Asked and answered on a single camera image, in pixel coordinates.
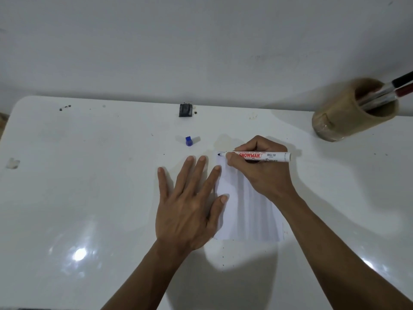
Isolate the person's right forearm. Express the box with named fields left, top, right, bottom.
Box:
left=274, top=191, right=413, bottom=310

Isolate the bamboo pen holder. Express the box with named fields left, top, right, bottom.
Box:
left=311, top=77, right=400, bottom=143

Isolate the white paper sheet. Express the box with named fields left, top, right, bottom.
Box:
left=214, top=154, right=285, bottom=242

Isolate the person's left forearm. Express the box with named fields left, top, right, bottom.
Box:
left=101, top=239, right=191, bottom=310

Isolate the black capped marker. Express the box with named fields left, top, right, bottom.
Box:
left=356, top=70, right=413, bottom=104

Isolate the person's left hand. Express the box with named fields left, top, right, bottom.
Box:
left=155, top=155, right=230, bottom=255

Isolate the white marker pen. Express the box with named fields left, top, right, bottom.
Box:
left=218, top=151, right=292, bottom=163

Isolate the person's right hand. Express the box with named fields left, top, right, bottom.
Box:
left=225, top=135, right=299, bottom=204

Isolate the red capped marker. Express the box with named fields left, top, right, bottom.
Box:
left=359, top=82, right=413, bottom=112

